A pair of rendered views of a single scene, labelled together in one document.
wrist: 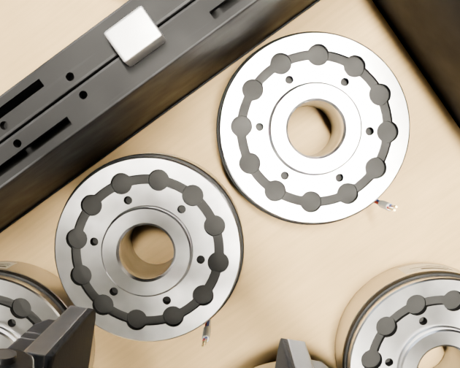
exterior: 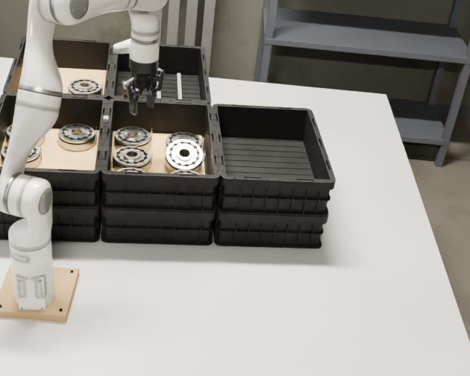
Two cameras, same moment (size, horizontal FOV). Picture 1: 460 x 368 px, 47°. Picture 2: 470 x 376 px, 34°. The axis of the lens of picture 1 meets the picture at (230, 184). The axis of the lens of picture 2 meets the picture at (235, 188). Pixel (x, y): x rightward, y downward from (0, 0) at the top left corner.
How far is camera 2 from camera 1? 207 cm
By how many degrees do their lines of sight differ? 59
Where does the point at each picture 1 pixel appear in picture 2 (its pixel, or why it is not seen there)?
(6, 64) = (81, 165)
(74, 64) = (102, 125)
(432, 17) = (129, 116)
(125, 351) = not seen: hidden behind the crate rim
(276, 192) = (137, 142)
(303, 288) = (158, 156)
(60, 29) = (83, 157)
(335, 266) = (159, 151)
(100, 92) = (108, 125)
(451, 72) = (139, 122)
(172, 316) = (145, 159)
